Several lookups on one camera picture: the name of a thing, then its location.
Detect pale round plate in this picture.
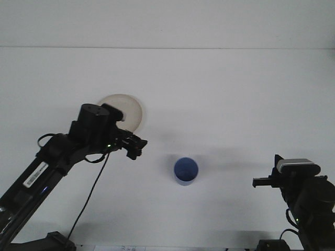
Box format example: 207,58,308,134
97,93,144,133

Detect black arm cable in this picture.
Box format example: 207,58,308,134
278,208,299,241
68,150,111,240

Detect pale blue cup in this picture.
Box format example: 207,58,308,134
174,156,199,186

